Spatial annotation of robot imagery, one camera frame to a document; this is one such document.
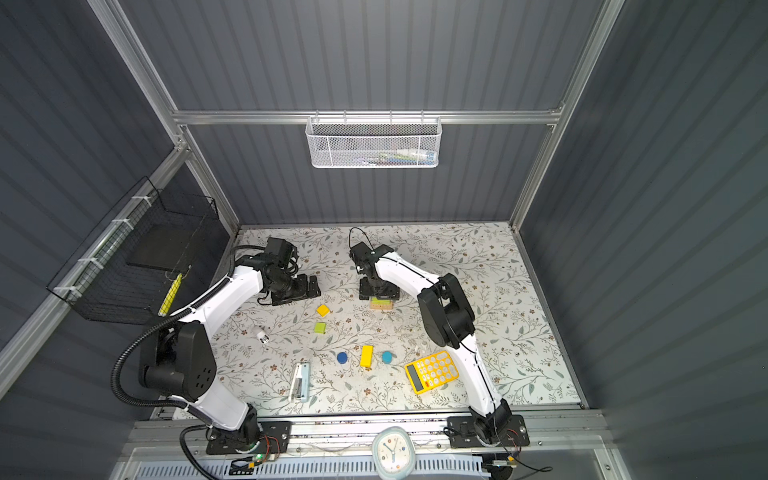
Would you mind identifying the natural wood block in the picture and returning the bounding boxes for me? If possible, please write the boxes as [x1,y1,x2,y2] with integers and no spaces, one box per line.
[370,301,394,311]

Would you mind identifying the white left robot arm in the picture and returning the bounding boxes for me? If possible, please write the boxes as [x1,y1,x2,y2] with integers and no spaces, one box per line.
[139,237,319,431]

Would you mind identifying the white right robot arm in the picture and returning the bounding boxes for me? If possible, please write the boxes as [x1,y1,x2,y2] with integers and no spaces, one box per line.
[350,242,512,428]

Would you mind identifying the long yellow block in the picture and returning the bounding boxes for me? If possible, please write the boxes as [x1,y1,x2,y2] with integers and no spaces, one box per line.
[360,345,374,368]

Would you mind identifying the yellow calculator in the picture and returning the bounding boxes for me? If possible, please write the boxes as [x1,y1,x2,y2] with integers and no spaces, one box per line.
[404,351,459,395]

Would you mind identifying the yellow green marker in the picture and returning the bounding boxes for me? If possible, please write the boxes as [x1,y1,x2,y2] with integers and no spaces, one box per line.
[158,273,183,317]

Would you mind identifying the white stapler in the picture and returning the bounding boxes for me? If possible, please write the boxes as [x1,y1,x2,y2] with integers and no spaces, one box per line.
[289,361,310,403]

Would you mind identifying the white analog clock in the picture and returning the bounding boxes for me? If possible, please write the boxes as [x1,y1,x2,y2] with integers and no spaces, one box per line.
[371,426,416,480]

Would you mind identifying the black corrugated cable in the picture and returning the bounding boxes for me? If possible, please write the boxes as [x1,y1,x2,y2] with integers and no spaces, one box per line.
[109,244,268,480]

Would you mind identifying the white wire basket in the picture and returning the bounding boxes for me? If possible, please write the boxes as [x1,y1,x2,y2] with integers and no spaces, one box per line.
[305,116,443,169]

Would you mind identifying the black wire basket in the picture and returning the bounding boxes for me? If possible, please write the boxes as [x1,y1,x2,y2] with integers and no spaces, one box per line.
[47,183,229,325]

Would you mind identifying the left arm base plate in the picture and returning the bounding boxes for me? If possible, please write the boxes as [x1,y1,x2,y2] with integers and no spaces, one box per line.
[205,421,292,455]

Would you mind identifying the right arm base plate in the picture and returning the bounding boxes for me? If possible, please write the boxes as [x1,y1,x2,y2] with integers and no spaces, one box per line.
[443,414,530,449]

